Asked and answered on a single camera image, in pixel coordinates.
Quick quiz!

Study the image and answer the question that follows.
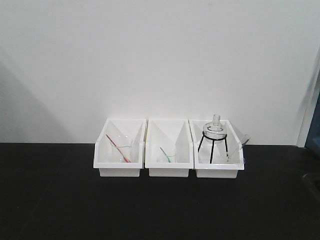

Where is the glass beaker with green stirrer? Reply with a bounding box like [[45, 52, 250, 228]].
[[158, 146, 177, 163]]

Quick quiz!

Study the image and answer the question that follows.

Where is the left white storage bin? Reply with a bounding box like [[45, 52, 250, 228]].
[[93, 118, 147, 177]]

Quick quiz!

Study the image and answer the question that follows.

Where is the glass beaker with red stirrer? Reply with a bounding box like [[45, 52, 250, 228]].
[[105, 133, 133, 163]]

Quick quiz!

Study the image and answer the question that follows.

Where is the white storage bin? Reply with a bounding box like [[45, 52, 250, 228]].
[[93, 118, 147, 177], [188, 119, 245, 179], [145, 119, 194, 178]]

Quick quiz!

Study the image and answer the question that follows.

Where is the black wire tripod stand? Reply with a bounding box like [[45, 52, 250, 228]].
[[197, 132, 229, 164]]

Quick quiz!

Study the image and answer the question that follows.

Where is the clear glass test tube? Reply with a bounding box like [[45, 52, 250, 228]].
[[227, 134, 251, 160]]

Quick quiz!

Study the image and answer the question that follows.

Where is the middle white storage bin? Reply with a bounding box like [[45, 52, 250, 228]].
[[145, 119, 194, 178]]

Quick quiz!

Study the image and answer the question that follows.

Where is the round glass flask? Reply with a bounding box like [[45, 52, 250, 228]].
[[203, 114, 227, 140]]

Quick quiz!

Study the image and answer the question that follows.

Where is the right white storage bin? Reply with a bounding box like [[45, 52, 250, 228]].
[[188, 119, 245, 179]]

